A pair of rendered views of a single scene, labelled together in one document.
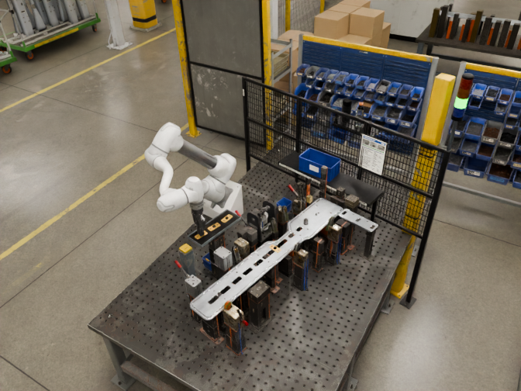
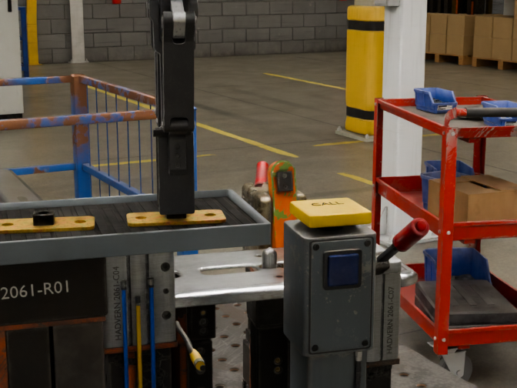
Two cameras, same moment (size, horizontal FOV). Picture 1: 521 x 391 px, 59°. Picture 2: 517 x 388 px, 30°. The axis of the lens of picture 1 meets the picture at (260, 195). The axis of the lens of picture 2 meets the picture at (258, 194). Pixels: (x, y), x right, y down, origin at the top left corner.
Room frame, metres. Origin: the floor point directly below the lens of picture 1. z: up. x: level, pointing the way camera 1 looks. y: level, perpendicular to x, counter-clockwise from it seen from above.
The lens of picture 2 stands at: (2.90, 0.88, 1.37)
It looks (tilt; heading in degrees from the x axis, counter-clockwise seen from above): 13 degrees down; 211
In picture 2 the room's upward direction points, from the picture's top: straight up
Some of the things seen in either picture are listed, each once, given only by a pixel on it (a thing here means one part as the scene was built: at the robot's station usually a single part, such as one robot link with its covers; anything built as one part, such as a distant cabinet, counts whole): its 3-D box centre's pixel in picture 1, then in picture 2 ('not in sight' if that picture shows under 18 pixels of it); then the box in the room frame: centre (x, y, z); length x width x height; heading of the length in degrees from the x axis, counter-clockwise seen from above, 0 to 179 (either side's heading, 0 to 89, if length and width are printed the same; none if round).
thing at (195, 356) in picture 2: not in sight; (188, 343); (2.15, 0.34, 1.00); 0.12 x 0.01 x 0.01; 47
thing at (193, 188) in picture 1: (192, 189); not in sight; (2.24, 0.41, 1.54); 0.13 x 0.11 x 0.16; 126
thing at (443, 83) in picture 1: (416, 200); not in sight; (2.73, -1.19, 1.00); 0.18 x 0.18 x 2.00; 47
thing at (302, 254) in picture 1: (300, 268); not in sight; (2.19, -0.26, 0.87); 0.12 x 0.09 x 0.35; 47
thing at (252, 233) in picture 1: (251, 249); not in sight; (2.37, 0.08, 0.89); 0.13 x 0.11 x 0.38; 47
